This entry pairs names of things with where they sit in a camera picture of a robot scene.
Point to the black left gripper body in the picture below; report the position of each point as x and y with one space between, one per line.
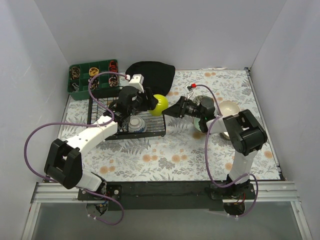
146 100

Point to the yellow-green bowl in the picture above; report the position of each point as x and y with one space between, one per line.
162 105

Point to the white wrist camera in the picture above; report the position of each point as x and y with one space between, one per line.
190 90
137 82

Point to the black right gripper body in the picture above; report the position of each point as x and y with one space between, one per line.
182 111

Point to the black wire dish rack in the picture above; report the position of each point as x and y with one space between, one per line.
154 125

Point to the beige tan bowl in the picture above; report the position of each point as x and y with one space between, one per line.
225 135

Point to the green compartment tray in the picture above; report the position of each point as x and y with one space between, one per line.
80 75

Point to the celadon green bowl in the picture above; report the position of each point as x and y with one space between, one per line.
196 123

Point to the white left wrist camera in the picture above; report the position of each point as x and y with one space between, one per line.
137 82

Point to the floral brown leaf bowl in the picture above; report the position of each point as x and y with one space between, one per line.
198 99

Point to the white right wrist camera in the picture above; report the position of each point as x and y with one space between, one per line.
190 90

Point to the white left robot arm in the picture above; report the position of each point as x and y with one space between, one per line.
64 160

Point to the white blue patterned bowl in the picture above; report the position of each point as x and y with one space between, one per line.
137 125

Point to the black base bar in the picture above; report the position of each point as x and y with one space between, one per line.
175 195

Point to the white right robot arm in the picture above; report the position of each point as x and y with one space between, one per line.
246 134

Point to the white pink interior bowl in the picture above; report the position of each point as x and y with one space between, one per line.
228 108

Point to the black cloth bag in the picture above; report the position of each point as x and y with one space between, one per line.
158 76

